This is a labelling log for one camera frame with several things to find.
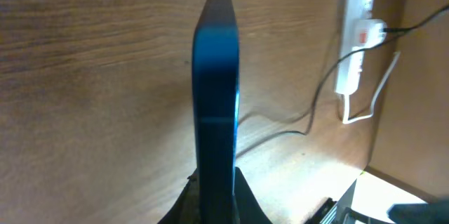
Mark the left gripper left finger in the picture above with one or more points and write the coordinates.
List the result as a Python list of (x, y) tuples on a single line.
[(186, 208)]

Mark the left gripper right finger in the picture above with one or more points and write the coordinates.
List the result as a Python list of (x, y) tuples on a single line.
[(249, 211)]

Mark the blue Galaxy smartphone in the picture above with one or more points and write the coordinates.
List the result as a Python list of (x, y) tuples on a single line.
[(215, 89)]

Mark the white USB charger plug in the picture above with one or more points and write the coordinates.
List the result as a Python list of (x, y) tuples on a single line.
[(368, 33)]

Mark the white power strip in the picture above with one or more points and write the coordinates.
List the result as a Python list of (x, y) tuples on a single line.
[(349, 70)]

